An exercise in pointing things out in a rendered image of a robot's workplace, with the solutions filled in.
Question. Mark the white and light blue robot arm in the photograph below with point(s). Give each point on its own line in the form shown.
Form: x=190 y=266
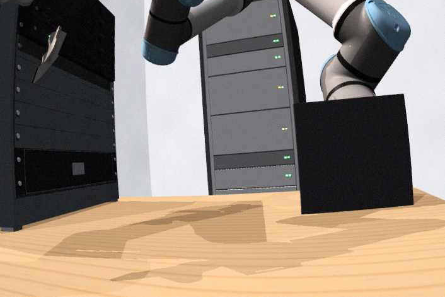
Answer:
x=372 y=34

